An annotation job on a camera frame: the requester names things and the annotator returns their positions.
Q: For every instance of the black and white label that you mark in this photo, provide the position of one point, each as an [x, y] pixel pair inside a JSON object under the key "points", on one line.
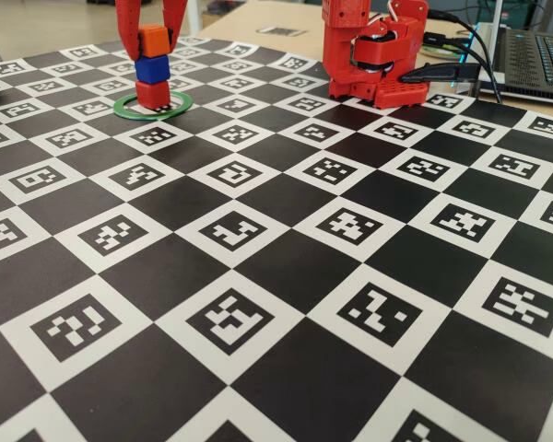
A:
{"points": [[281, 31]]}

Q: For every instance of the green box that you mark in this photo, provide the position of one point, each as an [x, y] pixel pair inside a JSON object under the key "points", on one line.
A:
{"points": [[525, 8]]}

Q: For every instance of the blue cube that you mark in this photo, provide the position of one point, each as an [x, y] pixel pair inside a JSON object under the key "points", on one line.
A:
{"points": [[152, 70]]}

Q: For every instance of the red cube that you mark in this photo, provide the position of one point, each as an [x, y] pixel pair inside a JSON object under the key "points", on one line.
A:
{"points": [[152, 94]]}

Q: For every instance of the white table leg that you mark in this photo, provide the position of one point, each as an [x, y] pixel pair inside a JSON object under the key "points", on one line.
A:
{"points": [[193, 14]]}

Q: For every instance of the grey laptop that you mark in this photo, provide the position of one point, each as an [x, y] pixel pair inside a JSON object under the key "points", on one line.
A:
{"points": [[534, 60]]}

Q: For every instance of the checkerboard marker mat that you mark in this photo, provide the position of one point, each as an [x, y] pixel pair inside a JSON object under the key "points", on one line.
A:
{"points": [[276, 258]]}

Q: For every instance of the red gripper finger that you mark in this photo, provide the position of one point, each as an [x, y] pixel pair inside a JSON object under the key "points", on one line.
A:
{"points": [[129, 23], [174, 18]]}

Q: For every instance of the orange cube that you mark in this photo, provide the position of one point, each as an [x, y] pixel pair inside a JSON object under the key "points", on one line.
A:
{"points": [[153, 41]]}

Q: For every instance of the red robot arm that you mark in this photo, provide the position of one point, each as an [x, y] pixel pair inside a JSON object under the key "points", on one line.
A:
{"points": [[345, 46]]}

